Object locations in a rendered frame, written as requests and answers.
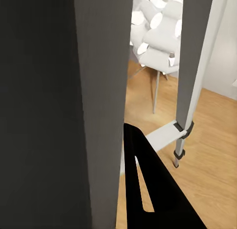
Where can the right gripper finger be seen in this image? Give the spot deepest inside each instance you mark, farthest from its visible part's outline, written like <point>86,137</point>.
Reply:
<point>172,208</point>

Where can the camera tripod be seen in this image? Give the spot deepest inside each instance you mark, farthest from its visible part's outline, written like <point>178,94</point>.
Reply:
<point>63,81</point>

